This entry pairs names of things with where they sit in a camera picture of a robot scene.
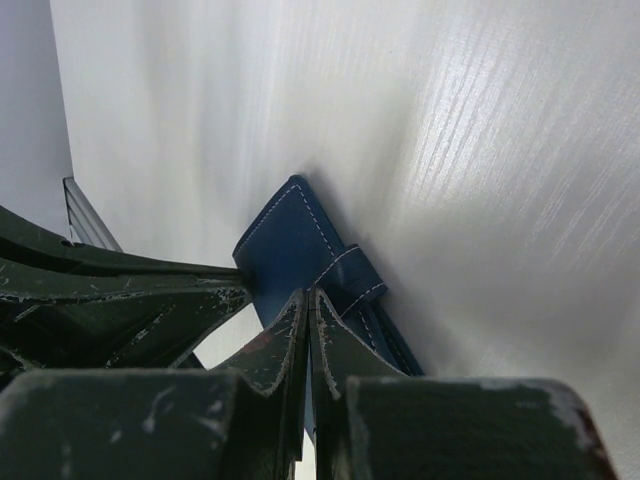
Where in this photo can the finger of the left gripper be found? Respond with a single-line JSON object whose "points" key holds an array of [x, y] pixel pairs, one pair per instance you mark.
{"points": [[26, 243], [114, 319]]}

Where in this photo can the left aluminium frame post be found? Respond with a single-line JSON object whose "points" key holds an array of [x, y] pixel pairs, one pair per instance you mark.
{"points": [[84, 221]]}

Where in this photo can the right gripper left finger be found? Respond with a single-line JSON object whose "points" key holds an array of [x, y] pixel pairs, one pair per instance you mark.
{"points": [[243, 419]]}

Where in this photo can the blue leather card holder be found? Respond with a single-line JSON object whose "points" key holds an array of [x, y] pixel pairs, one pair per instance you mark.
{"points": [[300, 250]]}

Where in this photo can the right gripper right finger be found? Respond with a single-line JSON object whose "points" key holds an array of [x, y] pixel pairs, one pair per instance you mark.
{"points": [[374, 422]]}

